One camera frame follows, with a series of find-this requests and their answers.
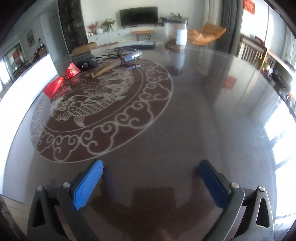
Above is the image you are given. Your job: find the dark glass display cabinet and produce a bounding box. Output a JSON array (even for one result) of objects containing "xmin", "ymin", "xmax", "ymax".
[{"xmin": 58, "ymin": 0, "xmax": 88, "ymax": 54}]

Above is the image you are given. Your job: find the green potted plant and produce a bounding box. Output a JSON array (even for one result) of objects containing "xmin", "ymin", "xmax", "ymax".
[{"xmin": 101, "ymin": 18, "xmax": 116, "ymax": 32}]

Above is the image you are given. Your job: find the black flat television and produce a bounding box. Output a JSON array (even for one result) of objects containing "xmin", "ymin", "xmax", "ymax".
[{"xmin": 119, "ymin": 6, "xmax": 158, "ymax": 27}]

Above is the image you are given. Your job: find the orange lounge chair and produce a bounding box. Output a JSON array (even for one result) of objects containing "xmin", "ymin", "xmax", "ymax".
[{"xmin": 187, "ymin": 22, "xmax": 227, "ymax": 46}]

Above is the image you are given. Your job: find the wooden bench with hairpin legs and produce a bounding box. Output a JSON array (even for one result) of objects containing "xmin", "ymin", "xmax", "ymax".
[{"xmin": 132, "ymin": 30, "xmax": 156, "ymax": 42}]

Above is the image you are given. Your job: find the red gift bag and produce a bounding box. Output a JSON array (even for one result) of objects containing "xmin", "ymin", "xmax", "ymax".
[{"xmin": 43, "ymin": 63, "xmax": 81, "ymax": 99}]

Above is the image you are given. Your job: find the clear glass jar white lid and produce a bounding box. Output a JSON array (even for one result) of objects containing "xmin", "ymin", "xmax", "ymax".
[{"xmin": 164, "ymin": 19, "xmax": 188, "ymax": 50}]

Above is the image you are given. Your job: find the white cardboard sorting box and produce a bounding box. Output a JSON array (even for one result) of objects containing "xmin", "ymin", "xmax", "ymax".
[{"xmin": 1, "ymin": 54, "xmax": 58, "ymax": 203}]

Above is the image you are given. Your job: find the brown cardboard box on floor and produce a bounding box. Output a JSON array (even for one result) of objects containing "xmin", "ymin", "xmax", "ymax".
[{"xmin": 72, "ymin": 42, "xmax": 97, "ymax": 55}]

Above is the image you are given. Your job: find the white tv cabinet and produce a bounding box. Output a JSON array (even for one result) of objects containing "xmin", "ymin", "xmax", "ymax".
[{"xmin": 88, "ymin": 26, "xmax": 165, "ymax": 46}]

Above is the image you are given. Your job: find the red flower vase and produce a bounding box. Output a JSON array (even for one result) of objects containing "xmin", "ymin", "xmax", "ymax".
[{"xmin": 87, "ymin": 21, "xmax": 99, "ymax": 35}]

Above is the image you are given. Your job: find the silver metal flashlight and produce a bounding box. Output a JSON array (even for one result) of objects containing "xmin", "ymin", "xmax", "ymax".
[{"xmin": 122, "ymin": 50, "xmax": 142, "ymax": 63}]

